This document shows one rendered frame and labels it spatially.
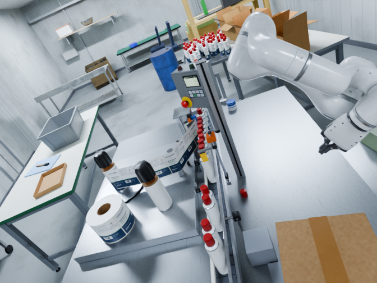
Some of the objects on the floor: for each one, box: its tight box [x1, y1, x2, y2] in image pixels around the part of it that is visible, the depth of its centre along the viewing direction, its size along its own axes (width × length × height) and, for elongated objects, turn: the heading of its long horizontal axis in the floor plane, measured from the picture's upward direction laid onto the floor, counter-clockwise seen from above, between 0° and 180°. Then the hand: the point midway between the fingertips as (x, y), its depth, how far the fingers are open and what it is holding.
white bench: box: [0, 106, 119, 272], centre depth 307 cm, size 190×75×80 cm, turn 41°
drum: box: [149, 47, 180, 92], centre depth 540 cm, size 52×52×78 cm
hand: (324, 148), depth 94 cm, fingers closed
